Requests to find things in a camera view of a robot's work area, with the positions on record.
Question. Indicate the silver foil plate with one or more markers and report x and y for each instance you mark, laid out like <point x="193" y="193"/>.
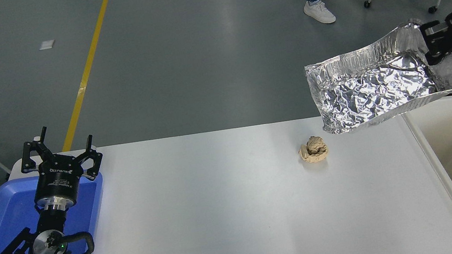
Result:
<point x="372" y="87"/>

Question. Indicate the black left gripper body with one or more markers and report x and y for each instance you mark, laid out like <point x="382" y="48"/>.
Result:
<point x="57" y="179"/>

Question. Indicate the crumpled tan paper ball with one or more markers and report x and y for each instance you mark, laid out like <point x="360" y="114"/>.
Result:
<point x="313" y="149"/>

